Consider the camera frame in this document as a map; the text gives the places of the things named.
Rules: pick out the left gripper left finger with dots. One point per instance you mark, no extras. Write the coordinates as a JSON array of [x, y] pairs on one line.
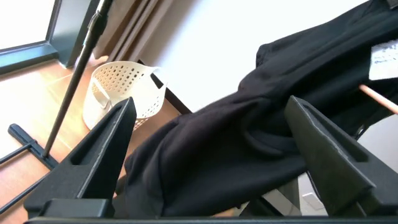
[[93, 161]]

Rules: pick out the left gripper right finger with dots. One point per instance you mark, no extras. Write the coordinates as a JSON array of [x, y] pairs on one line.
[[335, 168]]

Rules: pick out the pink clothes hanger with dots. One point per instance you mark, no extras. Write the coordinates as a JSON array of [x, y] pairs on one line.
[[379, 99]]

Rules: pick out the black short-sleeved shirt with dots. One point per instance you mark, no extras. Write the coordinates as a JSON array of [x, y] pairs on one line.
[[217, 140]]

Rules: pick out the white laundry basket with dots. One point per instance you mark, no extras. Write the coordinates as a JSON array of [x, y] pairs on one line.
[[124, 81]]

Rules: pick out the black clothes rack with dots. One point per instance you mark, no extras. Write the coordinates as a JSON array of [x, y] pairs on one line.
[[77, 76]]

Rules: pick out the window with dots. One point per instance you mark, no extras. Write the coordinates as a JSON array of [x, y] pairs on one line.
[[31, 59]]

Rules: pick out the beige curtain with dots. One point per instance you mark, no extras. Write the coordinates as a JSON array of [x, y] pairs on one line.
[[133, 25]]

